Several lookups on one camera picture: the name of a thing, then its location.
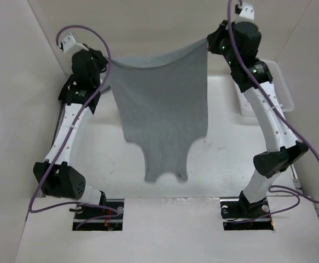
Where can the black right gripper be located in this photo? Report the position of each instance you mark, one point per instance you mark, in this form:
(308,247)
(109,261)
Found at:
(215,37)

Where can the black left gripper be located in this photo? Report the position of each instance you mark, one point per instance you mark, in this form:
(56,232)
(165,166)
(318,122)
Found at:
(99,56)

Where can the grey tank top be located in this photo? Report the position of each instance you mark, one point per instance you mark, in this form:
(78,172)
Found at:
(162,103)

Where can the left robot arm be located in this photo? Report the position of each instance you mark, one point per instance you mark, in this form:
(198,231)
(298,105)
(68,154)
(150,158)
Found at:
(80,95)

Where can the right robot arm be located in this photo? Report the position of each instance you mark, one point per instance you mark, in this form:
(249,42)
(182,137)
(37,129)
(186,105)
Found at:
(283,148)

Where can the folded black tank top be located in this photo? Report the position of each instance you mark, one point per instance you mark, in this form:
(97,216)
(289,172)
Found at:
(64,91)

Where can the white plastic basket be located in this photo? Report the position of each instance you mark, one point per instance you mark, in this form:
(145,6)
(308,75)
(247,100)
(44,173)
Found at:
(282,92)

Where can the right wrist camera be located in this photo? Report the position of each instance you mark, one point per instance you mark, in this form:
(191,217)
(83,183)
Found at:
(245,10)

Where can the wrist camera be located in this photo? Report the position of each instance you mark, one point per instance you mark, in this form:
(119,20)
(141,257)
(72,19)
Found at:
(70,45)
(245,10)

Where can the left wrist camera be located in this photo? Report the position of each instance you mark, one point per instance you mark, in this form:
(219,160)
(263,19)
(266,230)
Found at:
(70,45)

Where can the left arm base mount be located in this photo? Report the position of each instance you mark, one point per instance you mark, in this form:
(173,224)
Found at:
(93,219)

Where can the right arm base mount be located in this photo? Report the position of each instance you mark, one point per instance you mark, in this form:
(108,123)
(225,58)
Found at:
(237,219)

